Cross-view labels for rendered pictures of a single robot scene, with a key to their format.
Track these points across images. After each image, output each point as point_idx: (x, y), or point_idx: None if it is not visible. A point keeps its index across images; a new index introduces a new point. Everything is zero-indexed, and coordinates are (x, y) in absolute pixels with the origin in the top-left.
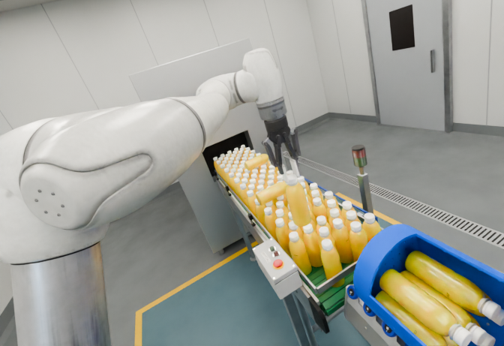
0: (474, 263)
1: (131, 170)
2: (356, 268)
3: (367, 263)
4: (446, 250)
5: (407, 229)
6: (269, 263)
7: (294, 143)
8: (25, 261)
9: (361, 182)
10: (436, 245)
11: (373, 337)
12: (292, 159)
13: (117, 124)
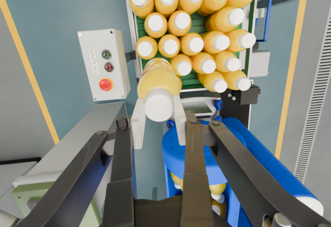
0: (230, 212)
1: None
2: (168, 156)
3: (176, 169)
4: (230, 198)
5: None
6: (95, 76)
7: (230, 172)
8: None
9: None
10: (230, 192)
11: (164, 121)
12: (184, 135)
13: None
